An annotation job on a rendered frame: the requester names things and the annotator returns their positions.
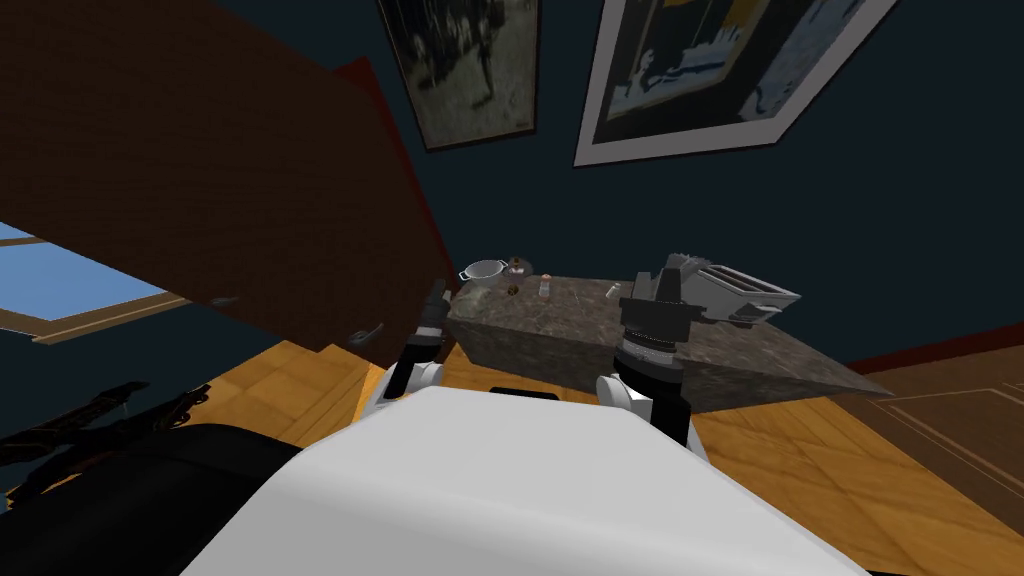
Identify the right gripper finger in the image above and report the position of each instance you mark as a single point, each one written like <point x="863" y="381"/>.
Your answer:
<point x="670" y="286"/>
<point x="646" y="288"/>

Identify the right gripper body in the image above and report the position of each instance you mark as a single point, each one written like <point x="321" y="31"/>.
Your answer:
<point x="659" y="317"/>

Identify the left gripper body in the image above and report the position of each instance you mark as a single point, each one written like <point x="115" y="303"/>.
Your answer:
<point x="434" y="314"/>

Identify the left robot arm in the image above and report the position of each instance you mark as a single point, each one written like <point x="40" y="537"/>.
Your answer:
<point x="417" y="353"/>

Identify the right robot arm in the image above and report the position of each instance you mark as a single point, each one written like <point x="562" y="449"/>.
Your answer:
<point x="650" y="360"/>

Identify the silver toaster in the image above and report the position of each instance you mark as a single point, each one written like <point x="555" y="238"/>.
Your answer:
<point x="732" y="293"/>

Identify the dark brown small jar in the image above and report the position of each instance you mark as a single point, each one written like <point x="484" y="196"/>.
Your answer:
<point x="517" y="268"/>

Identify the white salt shaker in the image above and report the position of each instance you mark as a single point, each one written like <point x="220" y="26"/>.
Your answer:
<point x="546" y="286"/>

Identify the brown marble table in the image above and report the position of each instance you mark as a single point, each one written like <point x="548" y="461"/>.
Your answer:
<point x="552" y="332"/>

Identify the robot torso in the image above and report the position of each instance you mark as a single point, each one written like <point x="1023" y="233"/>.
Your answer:
<point x="512" y="488"/>

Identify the white framed blue picture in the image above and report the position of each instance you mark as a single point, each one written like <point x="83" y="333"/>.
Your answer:
<point x="704" y="72"/>

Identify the dark framed picture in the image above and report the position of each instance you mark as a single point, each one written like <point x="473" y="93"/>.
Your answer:
<point x="468" y="64"/>

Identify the dark brown cupboard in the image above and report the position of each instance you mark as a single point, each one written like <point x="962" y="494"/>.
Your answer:
<point x="200" y="160"/>

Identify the window with wooden frame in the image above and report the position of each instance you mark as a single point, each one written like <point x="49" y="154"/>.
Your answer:
<point x="64" y="284"/>

